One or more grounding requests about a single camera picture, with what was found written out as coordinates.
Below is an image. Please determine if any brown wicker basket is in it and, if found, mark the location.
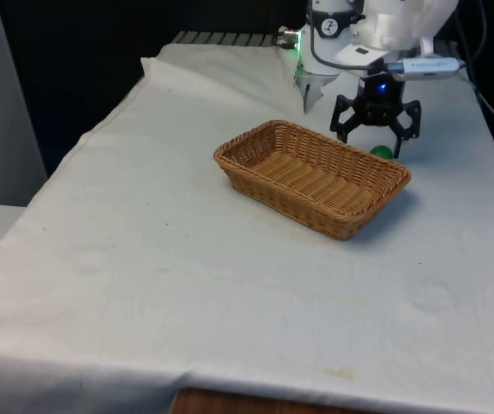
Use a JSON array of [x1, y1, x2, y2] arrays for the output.
[[212, 119, 412, 242]]

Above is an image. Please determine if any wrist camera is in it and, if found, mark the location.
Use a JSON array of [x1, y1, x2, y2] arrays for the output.
[[400, 57, 461, 81]]

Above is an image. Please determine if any black cable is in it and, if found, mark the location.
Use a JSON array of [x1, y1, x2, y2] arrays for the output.
[[308, 8, 388, 72], [453, 0, 494, 137]]

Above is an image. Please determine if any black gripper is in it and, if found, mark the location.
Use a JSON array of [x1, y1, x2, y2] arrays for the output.
[[329, 76, 422, 160]]

